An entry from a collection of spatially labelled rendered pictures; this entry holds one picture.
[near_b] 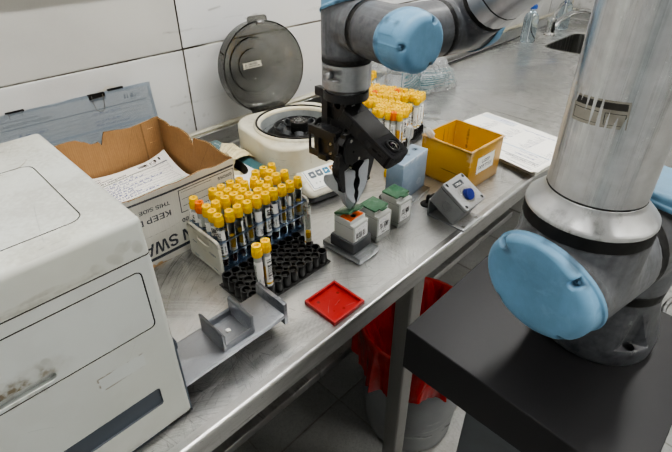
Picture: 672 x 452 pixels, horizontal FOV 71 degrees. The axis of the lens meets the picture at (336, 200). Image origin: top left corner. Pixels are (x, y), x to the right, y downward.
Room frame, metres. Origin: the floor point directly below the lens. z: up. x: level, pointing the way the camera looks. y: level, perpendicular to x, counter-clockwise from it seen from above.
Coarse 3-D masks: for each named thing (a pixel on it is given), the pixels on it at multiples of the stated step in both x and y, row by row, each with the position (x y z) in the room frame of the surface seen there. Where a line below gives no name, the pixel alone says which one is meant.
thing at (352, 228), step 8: (336, 216) 0.70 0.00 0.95; (344, 216) 0.69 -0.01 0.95; (352, 216) 0.70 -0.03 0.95; (360, 216) 0.69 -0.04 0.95; (336, 224) 0.70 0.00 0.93; (344, 224) 0.68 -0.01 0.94; (352, 224) 0.68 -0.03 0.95; (360, 224) 0.68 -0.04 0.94; (336, 232) 0.70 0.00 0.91; (344, 232) 0.68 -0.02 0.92; (352, 232) 0.67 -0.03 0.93; (360, 232) 0.68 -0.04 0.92; (352, 240) 0.67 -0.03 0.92
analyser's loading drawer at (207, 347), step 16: (256, 288) 0.54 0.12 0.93; (240, 304) 0.51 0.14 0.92; (256, 304) 0.51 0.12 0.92; (272, 304) 0.51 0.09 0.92; (208, 320) 0.47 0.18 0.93; (224, 320) 0.48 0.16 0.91; (240, 320) 0.48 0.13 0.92; (256, 320) 0.48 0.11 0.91; (272, 320) 0.48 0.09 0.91; (192, 336) 0.45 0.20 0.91; (208, 336) 0.45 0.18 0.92; (224, 336) 0.43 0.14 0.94; (240, 336) 0.44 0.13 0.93; (256, 336) 0.46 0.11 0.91; (192, 352) 0.43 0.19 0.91; (208, 352) 0.43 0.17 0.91; (224, 352) 0.43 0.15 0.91; (192, 368) 0.40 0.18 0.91; (208, 368) 0.40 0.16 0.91
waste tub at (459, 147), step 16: (448, 128) 1.06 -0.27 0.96; (464, 128) 1.06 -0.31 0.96; (480, 128) 1.03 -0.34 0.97; (432, 144) 0.97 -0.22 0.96; (448, 144) 0.94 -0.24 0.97; (464, 144) 1.05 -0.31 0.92; (480, 144) 1.02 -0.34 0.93; (496, 144) 0.97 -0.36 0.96; (432, 160) 0.97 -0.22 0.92; (448, 160) 0.94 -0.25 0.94; (464, 160) 0.91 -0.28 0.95; (480, 160) 0.92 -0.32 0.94; (496, 160) 0.98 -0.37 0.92; (432, 176) 0.96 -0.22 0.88; (448, 176) 0.93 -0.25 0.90; (480, 176) 0.93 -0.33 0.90
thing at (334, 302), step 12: (324, 288) 0.58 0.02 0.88; (336, 288) 0.59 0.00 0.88; (312, 300) 0.56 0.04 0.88; (324, 300) 0.56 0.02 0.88; (336, 300) 0.56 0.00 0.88; (348, 300) 0.56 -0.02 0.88; (360, 300) 0.56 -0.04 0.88; (324, 312) 0.54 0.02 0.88; (336, 312) 0.54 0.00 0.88; (348, 312) 0.53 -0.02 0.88; (336, 324) 0.51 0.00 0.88
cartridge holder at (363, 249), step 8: (368, 232) 0.70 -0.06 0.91; (328, 240) 0.71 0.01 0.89; (336, 240) 0.69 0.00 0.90; (344, 240) 0.68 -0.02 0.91; (360, 240) 0.68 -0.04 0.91; (368, 240) 0.69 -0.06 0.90; (336, 248) 0.69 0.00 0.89; (344, 248) 0.68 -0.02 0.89; (352, 248) 0.66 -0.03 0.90; (360, 248) 0.68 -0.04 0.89; (368, 248) 0.68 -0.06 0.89; (376, 248) 0.68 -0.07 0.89; (344, 256) 0.67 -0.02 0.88; (352, 256) 0.66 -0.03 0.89; (360, 256) 0.66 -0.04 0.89; (368, 256) 0.67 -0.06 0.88; (360, 264) 0.65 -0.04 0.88
